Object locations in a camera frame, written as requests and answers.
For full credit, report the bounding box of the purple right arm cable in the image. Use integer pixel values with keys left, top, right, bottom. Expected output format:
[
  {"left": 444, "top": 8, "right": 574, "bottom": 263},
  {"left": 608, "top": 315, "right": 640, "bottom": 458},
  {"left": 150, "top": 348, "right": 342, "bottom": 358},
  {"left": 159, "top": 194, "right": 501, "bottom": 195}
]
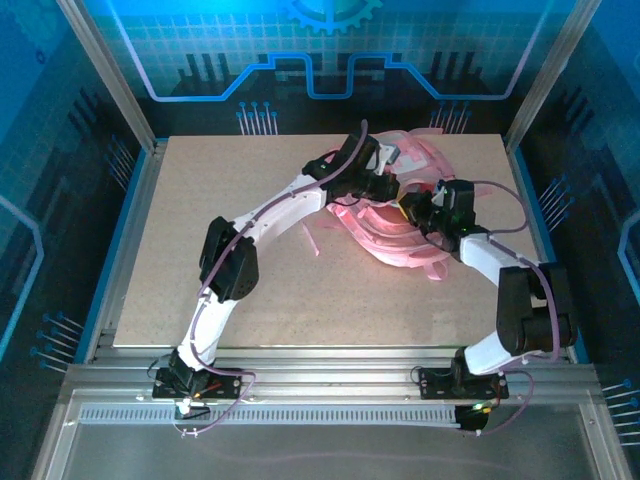
[{"left": 467, "top": 178, "right": 565, "bottom": 439}]

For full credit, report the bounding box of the pink student backpack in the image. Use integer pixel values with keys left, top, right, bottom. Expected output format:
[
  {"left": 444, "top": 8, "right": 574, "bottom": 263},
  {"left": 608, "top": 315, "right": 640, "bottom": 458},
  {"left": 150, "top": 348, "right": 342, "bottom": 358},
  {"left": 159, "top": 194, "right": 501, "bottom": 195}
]
[{"left": 298, "top": 127, "right": 495, "bottom": 284}]

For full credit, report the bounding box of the slotted grey cable duct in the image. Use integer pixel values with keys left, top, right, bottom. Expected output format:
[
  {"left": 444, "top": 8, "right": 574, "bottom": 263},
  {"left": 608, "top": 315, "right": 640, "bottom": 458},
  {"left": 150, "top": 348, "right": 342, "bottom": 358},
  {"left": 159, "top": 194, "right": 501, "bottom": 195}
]
[{"left": 78, "top": 405, "right": 464, "bottom": 427}]

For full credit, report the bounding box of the grey metal front tray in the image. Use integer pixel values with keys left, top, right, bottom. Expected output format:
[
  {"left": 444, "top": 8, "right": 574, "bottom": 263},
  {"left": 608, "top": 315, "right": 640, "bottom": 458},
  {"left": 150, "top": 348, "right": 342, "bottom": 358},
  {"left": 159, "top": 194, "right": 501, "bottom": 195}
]
[{"left": 32, "top": 389, "right": 626, "bottom": 480}]

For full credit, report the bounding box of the aluminium frame post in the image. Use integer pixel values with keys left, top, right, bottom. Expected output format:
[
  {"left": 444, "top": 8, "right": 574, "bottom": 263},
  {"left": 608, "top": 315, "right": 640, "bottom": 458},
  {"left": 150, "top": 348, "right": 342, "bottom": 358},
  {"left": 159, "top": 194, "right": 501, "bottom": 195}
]
[
  {"left": 55, "top": 0, "right": 160, "bottom": 154},
  {"left": 503, "top": 0, "right": 601, "bottom": 151}
]

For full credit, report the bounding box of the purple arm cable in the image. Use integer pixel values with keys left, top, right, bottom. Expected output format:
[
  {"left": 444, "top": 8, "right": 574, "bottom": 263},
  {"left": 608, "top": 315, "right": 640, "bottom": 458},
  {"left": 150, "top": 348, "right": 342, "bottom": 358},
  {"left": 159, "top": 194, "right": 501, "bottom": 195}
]
[
  {"left": 467, "top": 178, "right": 565, "bottom": 439},
  {"left": 172, "top": 118, "right": 371, "bottom": 439}
]

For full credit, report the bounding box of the aluminium front frame rail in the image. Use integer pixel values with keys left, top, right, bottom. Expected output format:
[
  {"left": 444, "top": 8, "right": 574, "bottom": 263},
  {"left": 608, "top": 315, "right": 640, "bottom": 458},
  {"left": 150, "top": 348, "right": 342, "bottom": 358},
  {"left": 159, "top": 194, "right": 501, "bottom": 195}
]
[{"left": 64, "top": 344, "right": 601, "bottom": 402}]

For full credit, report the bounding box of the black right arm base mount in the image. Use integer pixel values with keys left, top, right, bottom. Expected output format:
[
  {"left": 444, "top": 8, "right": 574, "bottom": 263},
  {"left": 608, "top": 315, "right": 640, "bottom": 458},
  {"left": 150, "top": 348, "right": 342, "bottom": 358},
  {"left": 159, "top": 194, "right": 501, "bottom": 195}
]
[{"left": 417, "top": 366, "right": 507, "bottom": 401}]

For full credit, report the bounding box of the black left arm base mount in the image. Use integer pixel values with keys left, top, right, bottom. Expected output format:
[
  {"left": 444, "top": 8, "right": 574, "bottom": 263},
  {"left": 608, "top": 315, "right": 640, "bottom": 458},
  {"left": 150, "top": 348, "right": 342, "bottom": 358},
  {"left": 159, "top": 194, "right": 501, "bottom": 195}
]
[{"left": 151, "top": 366, "right": 254, "bottom": 401}]

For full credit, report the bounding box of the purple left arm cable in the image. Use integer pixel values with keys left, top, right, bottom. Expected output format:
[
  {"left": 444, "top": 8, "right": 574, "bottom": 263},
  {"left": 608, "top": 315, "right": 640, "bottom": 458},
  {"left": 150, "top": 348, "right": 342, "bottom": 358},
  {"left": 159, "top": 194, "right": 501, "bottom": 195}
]
[{"left": 172, "top": 118, "right": 371, "bottom": 439}]

